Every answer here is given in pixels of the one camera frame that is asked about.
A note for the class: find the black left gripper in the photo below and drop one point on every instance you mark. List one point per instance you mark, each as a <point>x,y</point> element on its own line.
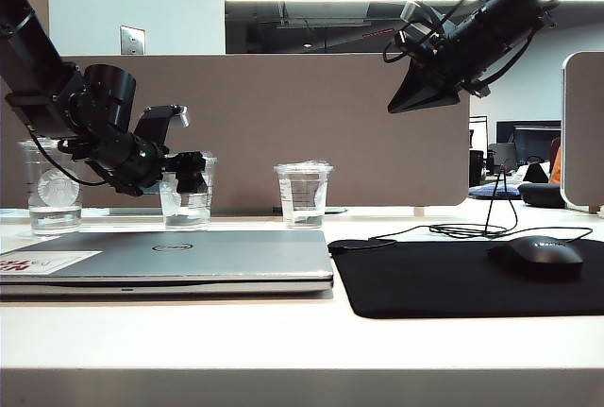
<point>127,161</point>

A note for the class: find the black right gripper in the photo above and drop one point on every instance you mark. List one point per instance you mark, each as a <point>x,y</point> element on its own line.
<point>453,57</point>

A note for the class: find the clear plastic lidded cup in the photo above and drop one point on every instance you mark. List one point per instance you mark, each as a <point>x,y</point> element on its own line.
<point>304,194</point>
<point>189,213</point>

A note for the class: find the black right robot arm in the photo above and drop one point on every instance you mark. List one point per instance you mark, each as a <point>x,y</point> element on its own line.
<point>509,5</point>

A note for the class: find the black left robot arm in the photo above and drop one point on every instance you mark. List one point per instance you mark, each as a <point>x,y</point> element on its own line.
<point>28,39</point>

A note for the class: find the silver Dell laptop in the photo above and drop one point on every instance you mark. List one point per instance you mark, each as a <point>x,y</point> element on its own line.
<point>212,256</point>

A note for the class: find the clear plastic cup white logo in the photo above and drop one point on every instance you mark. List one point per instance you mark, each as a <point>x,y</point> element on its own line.
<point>52,211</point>

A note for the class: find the blue cloth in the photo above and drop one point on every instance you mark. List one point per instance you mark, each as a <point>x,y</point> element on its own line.
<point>491,191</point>

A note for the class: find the black computer monitor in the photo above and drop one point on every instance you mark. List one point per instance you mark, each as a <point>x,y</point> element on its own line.
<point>533,142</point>

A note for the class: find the brown desk divider panel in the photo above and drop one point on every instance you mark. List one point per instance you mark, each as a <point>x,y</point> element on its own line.
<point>307,109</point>

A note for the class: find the black pouch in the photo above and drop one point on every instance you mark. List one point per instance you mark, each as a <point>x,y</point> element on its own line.
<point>540,194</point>

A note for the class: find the brown white-edged divider panel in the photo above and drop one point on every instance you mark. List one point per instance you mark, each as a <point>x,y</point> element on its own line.
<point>585,133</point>

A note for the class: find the white Nice Try sticker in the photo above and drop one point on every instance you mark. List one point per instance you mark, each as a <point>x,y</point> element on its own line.
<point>52,260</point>

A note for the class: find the black mouse pad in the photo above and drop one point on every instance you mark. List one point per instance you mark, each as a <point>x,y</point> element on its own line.
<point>424,279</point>

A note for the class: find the black computer mouse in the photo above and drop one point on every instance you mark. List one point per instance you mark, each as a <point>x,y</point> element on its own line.
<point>538,256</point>

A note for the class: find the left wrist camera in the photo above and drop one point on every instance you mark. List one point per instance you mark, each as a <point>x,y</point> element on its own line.
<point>158,123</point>

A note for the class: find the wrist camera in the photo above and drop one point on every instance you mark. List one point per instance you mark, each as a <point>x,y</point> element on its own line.
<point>417,17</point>
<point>158,123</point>

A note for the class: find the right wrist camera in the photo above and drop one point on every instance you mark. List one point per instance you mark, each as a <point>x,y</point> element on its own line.
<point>417,17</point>

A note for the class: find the metal wall outlet plate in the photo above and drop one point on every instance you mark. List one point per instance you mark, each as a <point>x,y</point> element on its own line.
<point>132,39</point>

